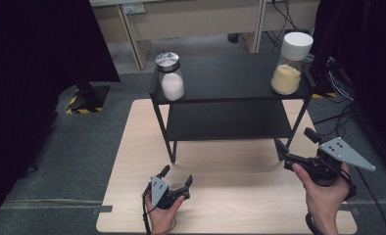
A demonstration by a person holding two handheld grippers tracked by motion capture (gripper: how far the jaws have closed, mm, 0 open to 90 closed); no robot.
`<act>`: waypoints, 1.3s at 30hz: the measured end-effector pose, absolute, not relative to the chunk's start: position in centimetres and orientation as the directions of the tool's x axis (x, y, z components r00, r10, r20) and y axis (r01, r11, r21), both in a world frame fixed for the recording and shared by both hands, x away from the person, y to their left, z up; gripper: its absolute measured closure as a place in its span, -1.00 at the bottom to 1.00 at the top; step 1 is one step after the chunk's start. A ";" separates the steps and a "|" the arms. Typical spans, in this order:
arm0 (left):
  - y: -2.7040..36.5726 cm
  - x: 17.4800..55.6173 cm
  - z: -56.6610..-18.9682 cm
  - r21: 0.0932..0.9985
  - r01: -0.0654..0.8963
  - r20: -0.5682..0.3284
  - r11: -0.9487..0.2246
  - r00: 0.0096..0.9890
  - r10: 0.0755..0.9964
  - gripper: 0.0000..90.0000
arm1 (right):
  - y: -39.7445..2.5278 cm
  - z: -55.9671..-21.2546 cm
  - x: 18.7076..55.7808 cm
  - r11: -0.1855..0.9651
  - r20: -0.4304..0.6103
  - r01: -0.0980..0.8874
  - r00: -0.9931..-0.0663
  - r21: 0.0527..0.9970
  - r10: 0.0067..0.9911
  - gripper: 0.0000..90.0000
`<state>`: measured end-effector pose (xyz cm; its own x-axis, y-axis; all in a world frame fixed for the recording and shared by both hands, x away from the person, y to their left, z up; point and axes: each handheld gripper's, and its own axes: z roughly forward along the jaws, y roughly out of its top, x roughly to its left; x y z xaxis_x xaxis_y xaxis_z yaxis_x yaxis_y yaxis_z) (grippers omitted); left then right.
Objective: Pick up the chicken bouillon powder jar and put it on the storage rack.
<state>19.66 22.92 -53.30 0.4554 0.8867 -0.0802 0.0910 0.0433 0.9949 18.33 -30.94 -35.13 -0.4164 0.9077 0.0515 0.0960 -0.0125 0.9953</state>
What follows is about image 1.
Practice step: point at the black stand with hazard tape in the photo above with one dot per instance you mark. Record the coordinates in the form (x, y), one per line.
(323, 86)
(88, 98)

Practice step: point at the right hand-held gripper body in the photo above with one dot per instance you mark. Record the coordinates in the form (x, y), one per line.
(343, 153)

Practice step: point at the small black floor object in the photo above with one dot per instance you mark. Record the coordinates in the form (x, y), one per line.
(233, 37)

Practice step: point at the white-lidded jar with yellow grains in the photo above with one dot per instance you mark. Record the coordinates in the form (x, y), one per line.
(285, 80)

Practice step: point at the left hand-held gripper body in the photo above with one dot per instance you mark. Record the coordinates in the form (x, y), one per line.
(158, 191)

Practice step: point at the glass jar with white powder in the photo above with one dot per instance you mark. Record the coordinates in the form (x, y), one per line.
(172, 86)

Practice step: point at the person's right hand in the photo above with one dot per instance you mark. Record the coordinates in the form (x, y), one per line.
(325, 200)

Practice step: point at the white wall outlet yellow label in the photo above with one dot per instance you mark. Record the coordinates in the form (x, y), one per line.
(134, 9)

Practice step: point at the black metal shelf rack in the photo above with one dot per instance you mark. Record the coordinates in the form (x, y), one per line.
(227, 75)

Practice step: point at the beige desk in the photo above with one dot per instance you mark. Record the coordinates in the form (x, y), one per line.
(197, 23)

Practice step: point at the person's left hand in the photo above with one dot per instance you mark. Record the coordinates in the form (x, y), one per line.
(163, 218)

